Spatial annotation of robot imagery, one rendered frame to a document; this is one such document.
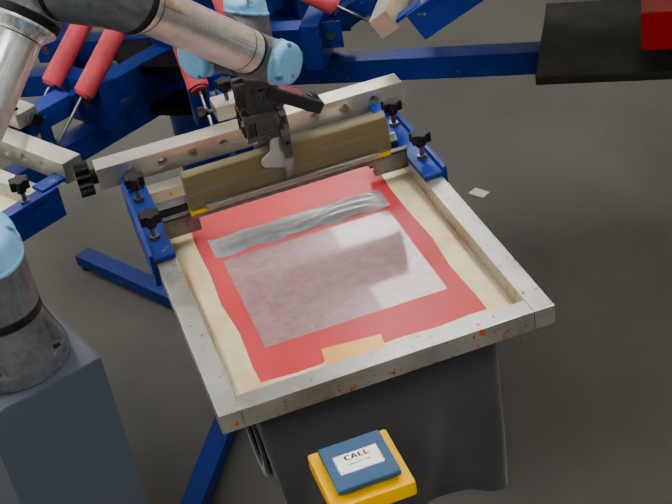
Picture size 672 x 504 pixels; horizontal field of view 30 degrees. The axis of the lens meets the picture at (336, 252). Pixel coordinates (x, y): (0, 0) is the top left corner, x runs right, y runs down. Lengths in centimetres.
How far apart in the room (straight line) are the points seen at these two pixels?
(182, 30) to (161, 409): 188
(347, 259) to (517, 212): 188
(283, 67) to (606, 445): 159
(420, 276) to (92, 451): 70
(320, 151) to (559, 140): 226
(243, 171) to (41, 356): 71
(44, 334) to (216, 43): 52
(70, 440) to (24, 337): 18
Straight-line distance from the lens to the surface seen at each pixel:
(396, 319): 217
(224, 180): 236
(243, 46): 201
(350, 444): 192
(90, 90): 297
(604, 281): 383
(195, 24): 193
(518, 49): 309
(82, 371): 182
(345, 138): 239
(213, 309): 228
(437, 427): 229
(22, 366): 180
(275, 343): 217
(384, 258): 233
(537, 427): 335
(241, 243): 244
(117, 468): 194
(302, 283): 230
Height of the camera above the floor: 226
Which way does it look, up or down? 34 degrees down
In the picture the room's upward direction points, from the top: 10 degrees counter-clockwise
